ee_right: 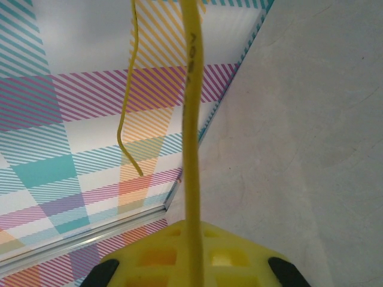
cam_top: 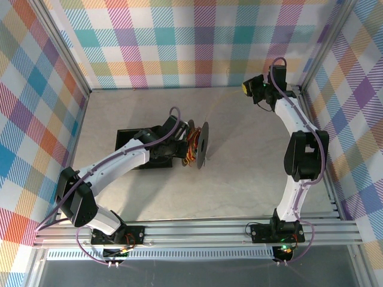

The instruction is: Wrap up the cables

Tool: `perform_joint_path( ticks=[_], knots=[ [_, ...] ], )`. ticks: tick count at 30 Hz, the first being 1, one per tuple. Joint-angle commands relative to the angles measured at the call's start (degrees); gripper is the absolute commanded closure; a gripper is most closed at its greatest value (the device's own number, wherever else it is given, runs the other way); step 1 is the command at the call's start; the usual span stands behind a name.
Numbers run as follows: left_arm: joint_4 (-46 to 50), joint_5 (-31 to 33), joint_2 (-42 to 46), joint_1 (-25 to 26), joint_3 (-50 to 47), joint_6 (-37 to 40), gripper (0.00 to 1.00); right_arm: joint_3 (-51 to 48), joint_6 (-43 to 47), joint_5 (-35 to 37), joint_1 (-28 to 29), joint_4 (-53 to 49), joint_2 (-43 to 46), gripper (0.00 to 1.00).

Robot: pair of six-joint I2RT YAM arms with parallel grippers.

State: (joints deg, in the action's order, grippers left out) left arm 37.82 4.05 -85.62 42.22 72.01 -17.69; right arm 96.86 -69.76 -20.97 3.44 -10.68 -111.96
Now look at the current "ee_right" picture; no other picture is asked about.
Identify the yellow cable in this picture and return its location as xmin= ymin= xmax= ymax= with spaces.
xmin=115 ymin=0 xmax=207 ymax=287

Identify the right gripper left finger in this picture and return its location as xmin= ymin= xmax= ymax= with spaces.
xmin=83 ymin=219 xmax=189 ymax=287

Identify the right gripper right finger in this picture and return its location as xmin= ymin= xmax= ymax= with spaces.
xmin=200 ymin=221 xmax=314 ymax=287

